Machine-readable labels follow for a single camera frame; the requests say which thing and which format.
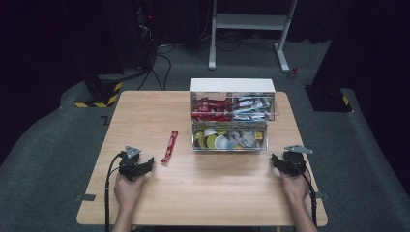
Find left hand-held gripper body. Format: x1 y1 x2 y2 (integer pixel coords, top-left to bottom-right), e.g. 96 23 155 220
118 145 143 182

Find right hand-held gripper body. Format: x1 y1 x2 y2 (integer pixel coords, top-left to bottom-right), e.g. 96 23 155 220
282 144 314 178

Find red sachet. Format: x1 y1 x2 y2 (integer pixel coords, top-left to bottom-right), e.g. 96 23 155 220
160 130 179 163

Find clear drawer with sachets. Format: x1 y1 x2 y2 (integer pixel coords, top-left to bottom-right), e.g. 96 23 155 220
190 91 280 123

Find person's right hand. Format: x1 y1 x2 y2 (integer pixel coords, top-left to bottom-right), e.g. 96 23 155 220
279 171 310 203

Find person's left hand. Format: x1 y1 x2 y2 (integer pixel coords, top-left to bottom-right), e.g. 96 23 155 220
113 173 146 207

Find pile of grey packets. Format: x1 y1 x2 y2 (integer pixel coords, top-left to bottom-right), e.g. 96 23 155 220
229 128 265 150

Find clear drawer with capsules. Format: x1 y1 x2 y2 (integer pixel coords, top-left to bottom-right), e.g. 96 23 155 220
191 120 269 153

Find pile of white sachets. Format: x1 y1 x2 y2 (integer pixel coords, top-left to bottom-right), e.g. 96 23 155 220
232 95 272 122

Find pile of coffee capsules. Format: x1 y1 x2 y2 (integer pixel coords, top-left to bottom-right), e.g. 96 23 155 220
193 127 232 150

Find dark stand base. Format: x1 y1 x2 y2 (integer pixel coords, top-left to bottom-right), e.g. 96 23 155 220
304 84 353 113

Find black yellow striped stand base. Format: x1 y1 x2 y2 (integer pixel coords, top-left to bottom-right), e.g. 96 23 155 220
73 74 125 109

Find pile of red sachets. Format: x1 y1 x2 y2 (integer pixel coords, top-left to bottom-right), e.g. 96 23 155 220
191 98 234 123

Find dark equipment rack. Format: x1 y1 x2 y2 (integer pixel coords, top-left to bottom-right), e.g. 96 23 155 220
134 0 160 72

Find white metal stand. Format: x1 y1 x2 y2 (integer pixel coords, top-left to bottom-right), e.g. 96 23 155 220
208 0 299 73

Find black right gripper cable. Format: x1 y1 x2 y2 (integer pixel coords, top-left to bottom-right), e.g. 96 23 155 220
301 172 318 227

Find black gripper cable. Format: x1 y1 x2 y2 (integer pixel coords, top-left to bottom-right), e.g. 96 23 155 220
103 152 126 232
301 172 318 227

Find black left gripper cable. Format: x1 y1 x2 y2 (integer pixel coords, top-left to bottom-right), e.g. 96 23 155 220
103 152 126 232

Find black floor cables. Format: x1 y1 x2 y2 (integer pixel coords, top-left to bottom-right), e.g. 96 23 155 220
136 43 177 92

